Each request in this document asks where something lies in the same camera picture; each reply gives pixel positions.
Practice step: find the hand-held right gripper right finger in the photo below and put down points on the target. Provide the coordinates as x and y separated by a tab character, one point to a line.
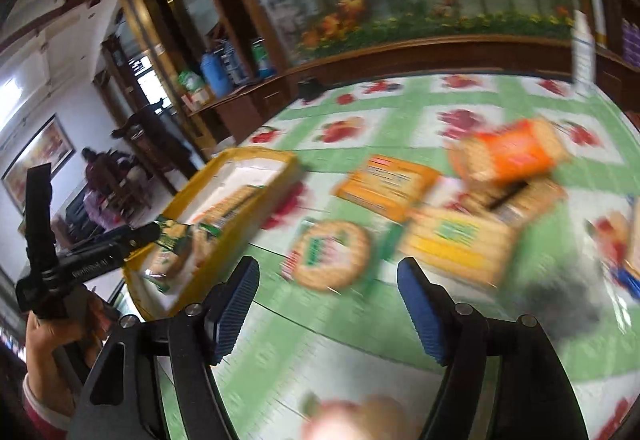
422	315

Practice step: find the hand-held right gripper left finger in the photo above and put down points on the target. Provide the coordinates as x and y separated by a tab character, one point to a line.
235	310

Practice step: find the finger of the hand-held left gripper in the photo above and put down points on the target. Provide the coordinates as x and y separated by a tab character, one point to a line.
140	234

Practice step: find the green yellow cracker packet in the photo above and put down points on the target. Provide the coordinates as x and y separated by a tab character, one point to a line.
172	240

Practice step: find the round cracker packet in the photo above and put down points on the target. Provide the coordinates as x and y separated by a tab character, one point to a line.
330	252

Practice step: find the yellow plastic tray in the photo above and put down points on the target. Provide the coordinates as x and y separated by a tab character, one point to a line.
280	170

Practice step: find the person's left hand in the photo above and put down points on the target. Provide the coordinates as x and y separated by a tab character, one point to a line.
42	350

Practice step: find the green floral tablecloth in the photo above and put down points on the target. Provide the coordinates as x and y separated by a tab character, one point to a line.
310	355

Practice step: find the long cracker packet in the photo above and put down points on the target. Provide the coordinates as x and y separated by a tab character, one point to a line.
230	215

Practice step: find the dark wooden furniture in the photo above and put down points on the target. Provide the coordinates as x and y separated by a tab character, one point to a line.
145	130

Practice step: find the flat orange snack packet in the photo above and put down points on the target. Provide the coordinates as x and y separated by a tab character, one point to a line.
387	185

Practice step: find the brown cracker packet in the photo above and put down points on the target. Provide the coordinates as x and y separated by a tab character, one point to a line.
530	200

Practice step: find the green bag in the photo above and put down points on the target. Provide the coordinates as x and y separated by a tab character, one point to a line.
191	81

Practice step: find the blue plastic bottle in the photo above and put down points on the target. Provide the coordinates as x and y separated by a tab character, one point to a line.
215	75

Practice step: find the orange cracker packet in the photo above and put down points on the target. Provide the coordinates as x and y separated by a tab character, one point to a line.
510	152

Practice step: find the clear plastic bottle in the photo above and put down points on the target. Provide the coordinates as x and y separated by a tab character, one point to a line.
235	62

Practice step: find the blue snack packet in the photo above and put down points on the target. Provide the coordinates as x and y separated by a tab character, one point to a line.
625	277

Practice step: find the green plastic container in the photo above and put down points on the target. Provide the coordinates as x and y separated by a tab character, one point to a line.
261	60

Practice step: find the small black object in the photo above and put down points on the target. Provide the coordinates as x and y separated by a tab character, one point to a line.
310	89

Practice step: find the glass display cabinet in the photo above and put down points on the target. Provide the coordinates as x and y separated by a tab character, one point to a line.
132	5

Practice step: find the dark wooden sideboard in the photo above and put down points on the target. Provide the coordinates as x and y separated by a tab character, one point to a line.
400	55

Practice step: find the white bottle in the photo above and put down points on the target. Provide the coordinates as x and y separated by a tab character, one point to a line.
582	45

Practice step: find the purple box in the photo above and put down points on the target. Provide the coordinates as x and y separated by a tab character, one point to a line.
630	40

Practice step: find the framed wall picture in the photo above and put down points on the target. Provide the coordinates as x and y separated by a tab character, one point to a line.
35	160

